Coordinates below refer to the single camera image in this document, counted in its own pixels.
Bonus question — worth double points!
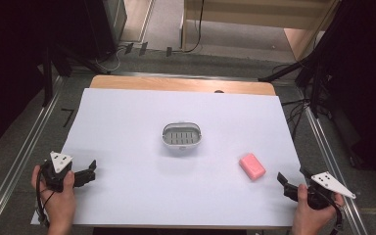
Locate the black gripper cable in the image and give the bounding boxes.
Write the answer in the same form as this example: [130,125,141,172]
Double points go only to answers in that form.
[317,190,345,235]
[34,165,56,228]

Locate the metal floor rail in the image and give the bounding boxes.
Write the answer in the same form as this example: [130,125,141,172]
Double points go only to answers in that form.
[302,106,371,235]
[0,75,66,235]

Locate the grey soap dish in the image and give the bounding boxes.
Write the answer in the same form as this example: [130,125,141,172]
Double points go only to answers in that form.
[162,121,204,151]

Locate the wooden table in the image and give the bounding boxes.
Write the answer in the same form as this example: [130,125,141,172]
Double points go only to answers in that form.
[89,74,277,97]

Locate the black curtain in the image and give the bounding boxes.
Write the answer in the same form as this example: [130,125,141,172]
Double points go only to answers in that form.
[0,0,119,157]
[312,0,376,188]

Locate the black hanging cable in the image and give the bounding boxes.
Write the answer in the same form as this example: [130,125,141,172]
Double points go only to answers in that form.
[181,0,206,54]

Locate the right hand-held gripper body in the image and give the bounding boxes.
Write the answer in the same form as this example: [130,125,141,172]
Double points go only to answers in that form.
[283,170,357,211]

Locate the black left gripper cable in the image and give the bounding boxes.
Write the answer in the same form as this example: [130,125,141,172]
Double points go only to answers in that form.
[34,165,56,228]

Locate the white paper sheet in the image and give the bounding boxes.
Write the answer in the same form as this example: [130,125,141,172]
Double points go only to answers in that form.
[30,87,306,228]

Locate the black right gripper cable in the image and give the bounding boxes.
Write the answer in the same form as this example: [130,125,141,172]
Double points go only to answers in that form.
[317,190,345,235]

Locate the bundle of black floor cables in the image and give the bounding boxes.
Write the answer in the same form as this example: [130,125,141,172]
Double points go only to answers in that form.
[271,63,311,140]

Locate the person's right hand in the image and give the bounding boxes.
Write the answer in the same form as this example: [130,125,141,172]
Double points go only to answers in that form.
[290,183,346,235]

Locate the white floor cable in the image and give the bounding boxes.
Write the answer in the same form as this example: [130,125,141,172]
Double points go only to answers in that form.
[94,45,126,73]

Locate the black metal stand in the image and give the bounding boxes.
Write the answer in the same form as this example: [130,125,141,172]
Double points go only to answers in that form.
[41,43,113,108]
[258,48,329,119]

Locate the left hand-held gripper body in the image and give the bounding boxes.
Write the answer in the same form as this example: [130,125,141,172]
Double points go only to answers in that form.
[40,151,79,193]

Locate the grey metal cabinet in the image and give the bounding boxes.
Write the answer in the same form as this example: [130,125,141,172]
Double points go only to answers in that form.
[103,0,128,44]

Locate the person's left hand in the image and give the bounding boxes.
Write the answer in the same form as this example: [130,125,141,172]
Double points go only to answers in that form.
[30,164,77,230]

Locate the pink soap bar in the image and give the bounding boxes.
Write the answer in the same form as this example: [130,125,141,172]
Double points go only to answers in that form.
[238,152,267,182]

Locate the light wooden cabinet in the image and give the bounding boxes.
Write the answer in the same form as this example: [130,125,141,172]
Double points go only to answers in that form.
[179,0,342,62]

